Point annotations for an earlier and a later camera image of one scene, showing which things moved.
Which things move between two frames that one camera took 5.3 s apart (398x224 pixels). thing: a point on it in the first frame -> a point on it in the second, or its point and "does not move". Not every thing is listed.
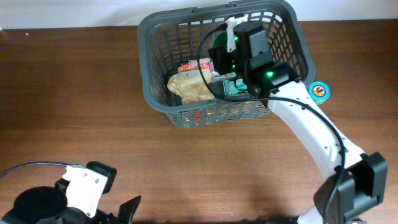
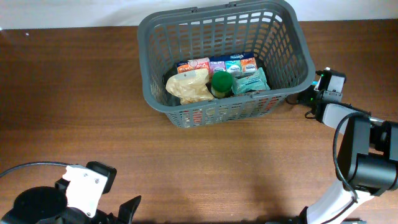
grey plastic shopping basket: [166, 40] does not move
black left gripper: [126, 211] does not move
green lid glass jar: [220, 40] -> [221, 83]
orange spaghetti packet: [199, 116] does not move
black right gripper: [221, 56] -> [304, 95]
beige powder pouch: [190, 86] does not move
